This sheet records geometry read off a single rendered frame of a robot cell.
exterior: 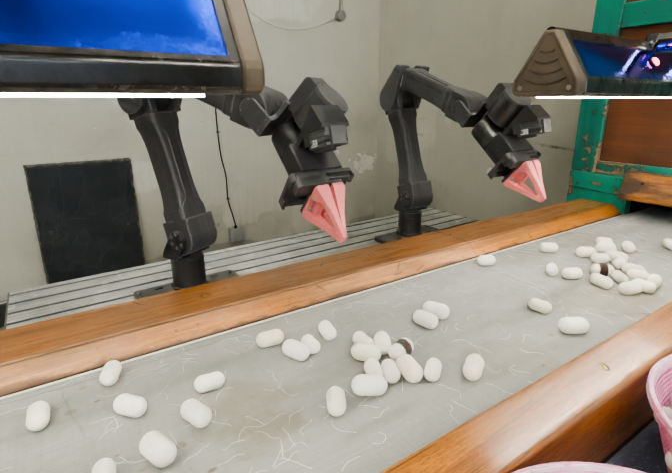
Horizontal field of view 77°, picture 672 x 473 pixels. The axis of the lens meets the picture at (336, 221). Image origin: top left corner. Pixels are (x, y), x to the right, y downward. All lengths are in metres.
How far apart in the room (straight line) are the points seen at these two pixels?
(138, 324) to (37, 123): 1.86
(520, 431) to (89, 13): 0.43
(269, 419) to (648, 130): 1.16
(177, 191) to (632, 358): 0.71
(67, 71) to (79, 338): 0.41
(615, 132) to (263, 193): 1.93
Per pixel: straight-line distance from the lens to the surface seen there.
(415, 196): 1.11
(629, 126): 1.37
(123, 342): 0.59
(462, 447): 0.40
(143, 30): 0.27
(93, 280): 1.04
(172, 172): 0.82
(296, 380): 0.50
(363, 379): 0.47
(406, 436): 0.44
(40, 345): 0.61
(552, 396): 0.48
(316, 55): 2.84
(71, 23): 0.27
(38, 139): 2.39
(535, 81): 0.55
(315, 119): 0.57
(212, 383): 0.49
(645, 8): 1.37
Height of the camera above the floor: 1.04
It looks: 16 degrees down
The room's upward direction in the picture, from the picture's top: straight up
